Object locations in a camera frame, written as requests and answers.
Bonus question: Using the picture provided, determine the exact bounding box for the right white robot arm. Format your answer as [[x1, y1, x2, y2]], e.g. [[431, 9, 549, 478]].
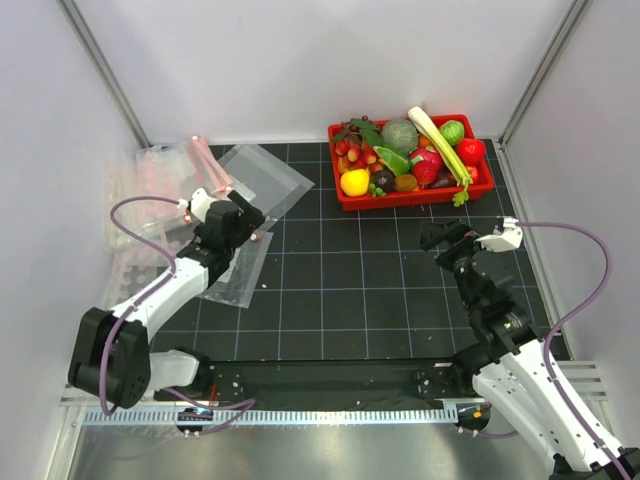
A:
[[420, 217, 639, 479]]

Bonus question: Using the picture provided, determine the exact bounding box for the yellow toy bell pepper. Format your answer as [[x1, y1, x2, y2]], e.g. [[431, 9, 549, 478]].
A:
[[340, 169, 370, 197]]

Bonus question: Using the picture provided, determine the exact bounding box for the toy celery stalk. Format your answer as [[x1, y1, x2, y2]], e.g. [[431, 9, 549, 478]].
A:
[[408, 106, 473, 207]]

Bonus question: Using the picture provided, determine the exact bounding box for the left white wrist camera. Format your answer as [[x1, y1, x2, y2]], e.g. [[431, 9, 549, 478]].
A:
[[177, 188, 219, 224]]

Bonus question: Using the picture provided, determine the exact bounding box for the purple cable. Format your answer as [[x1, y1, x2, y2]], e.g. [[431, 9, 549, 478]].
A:
[[97, 195, 257, 434], [457, 220, 634, 480]]

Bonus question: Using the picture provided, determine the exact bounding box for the pink toy dragon fruit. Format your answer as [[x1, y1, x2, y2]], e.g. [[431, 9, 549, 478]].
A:
[[409, 147, 443, 188]]

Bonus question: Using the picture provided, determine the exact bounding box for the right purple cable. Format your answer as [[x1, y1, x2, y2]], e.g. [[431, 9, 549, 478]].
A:
[[457, 220, 634, 480]]

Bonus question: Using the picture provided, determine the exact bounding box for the red toy strawberry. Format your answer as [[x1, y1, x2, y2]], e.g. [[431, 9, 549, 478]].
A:
[[466, 165, 479, 185]]

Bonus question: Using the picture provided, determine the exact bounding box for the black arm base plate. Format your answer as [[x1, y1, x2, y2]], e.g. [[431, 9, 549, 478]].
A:
[[178, 356, 482, 410]]

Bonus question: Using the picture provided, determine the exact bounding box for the aluminium cable duct rail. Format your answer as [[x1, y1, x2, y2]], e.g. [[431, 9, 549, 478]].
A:
[[59, 359, 609, 427]]

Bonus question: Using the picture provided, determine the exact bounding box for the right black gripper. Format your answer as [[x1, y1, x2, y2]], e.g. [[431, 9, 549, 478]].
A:
[[418, 217, 502, 312]]

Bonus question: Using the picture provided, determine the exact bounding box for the dark purple toy mangosteen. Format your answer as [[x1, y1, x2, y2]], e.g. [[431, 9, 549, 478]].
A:
[[371, 170, 395, 194]]

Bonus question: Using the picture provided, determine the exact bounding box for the orange-zipper clear zip bag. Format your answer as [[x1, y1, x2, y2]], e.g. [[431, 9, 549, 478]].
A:
[[199, 227, 273, 309]]

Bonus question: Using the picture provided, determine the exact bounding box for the green toy pea pod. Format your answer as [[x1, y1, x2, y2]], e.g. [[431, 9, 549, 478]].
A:
[[373, 146, 410, 176]]

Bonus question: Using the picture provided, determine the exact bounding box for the green toy custard apple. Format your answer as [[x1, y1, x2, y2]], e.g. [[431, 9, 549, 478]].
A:
[[439, 120, 465, 147]]

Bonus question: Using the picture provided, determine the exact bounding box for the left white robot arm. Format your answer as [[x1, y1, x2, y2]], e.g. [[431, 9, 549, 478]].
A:
[[68, 189, 265, 416]]

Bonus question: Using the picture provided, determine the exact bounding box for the clear zip bag on mat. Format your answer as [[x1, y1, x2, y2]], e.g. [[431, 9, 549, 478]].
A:
[[219, 144, 314, 230]]

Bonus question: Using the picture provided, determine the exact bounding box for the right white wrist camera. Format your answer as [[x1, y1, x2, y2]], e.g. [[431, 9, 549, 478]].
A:
[[475, 216, 523, 253]]

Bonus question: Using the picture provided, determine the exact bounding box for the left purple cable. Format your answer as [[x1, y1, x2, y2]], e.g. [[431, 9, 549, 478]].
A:
[[97, 195, 257, 434]]

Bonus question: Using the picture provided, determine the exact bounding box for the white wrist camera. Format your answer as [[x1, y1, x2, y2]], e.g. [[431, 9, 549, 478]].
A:
[[177, 188, 219, 224], [475, 216, 523, 253]]

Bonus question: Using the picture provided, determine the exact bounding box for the pink-zipper zip bag stack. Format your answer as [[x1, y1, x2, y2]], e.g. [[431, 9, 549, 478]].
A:
[[104, 136, 231, 306]]

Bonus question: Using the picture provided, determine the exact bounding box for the brown toy kiwi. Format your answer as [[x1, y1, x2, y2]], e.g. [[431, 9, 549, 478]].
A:
[[394, 174, 418, 193]]

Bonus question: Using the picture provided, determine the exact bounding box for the green toy melon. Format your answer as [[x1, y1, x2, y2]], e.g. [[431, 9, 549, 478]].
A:
[[381, 118, 419, 154]]

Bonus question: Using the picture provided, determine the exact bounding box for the toy cherry bunch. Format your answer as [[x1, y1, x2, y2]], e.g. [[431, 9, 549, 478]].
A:
[[335, 140, 378, 174]]

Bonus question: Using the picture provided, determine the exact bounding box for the red toy tomato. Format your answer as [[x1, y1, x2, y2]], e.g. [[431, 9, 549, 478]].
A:
[[455, 138, 486, 166]]

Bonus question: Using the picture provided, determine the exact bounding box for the red plastic food tray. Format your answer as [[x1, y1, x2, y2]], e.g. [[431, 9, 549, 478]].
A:
[[328, 107, 495, 212]]

